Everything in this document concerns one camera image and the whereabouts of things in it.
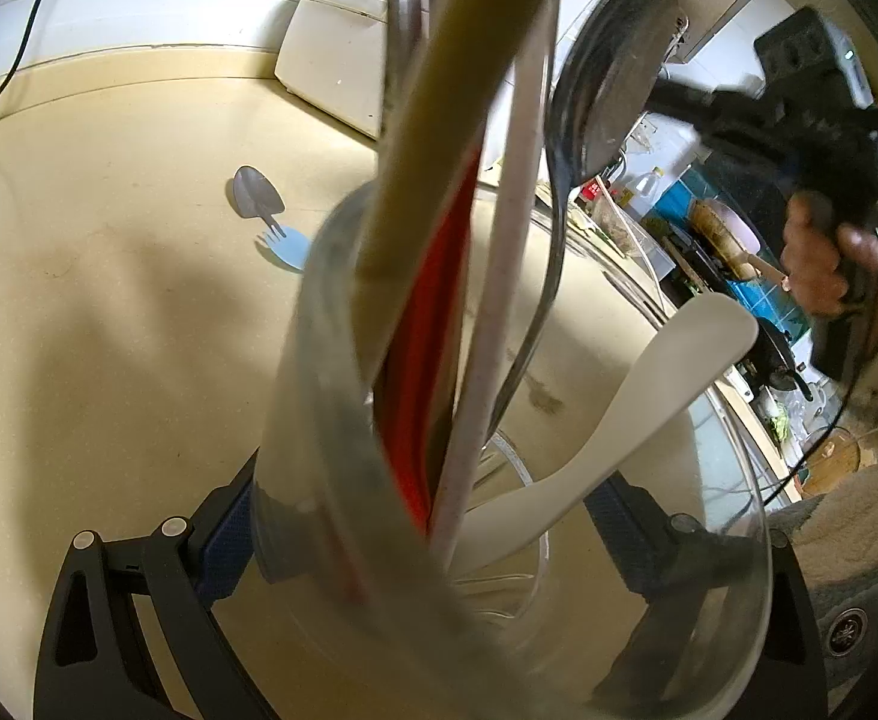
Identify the pot with pink lid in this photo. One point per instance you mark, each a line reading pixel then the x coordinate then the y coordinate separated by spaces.
pixel 727 229

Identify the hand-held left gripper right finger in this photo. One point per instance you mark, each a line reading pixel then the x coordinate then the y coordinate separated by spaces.
pixel 641 547

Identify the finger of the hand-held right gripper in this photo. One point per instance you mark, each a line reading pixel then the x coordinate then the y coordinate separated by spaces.
pixel 697 111

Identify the person's right hand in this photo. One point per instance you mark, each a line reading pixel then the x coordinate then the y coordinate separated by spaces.
pixel 806 262

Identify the white plastic paddle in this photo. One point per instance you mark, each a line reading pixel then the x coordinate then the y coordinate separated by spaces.
pixel 671 360

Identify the clear drinking glass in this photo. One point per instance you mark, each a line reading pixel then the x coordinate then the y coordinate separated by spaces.
pixel 311 390

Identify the person's fluffy robe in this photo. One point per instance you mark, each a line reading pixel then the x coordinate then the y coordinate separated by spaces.
pixel 874 540

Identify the cooking oil bottle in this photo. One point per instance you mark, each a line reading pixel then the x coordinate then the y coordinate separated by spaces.
pixel 643 195

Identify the red plastic utensil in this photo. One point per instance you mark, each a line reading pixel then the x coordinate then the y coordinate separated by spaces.
pixel 424 315

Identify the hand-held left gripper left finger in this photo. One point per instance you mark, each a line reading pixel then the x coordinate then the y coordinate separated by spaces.
pixel 225 547

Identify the black wok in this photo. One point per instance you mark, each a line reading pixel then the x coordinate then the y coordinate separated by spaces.
pixel 772 360

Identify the pale pink stick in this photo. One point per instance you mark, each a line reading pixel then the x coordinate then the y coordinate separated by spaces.
pixel 510 202

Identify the blue plastic spork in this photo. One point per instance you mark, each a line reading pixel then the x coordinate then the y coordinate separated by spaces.
pixel 289 247

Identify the round wooden board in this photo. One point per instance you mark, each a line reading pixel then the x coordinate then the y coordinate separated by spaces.
pixel 832 461

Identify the white rice cooker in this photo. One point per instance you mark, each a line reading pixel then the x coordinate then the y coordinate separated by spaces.
pixel 334 52

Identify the small steel spoon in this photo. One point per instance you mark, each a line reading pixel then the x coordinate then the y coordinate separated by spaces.
pixel 255 191

